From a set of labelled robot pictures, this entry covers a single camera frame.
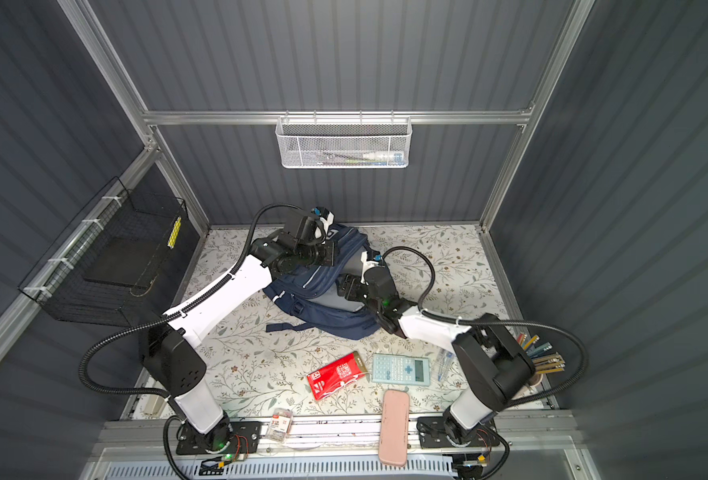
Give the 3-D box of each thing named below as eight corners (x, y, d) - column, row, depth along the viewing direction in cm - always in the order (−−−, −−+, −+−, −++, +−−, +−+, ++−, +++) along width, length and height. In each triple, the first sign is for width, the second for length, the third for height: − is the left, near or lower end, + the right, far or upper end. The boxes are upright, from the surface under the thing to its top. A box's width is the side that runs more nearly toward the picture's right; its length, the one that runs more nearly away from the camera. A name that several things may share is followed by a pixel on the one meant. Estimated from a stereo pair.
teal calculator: (371, 382, 84) (371, 380, 82) (372, 356, 89) (372, 353, 87) (429, 386, 83) (430, 384, 81) (427, 359, 88) (428, 357, 86)
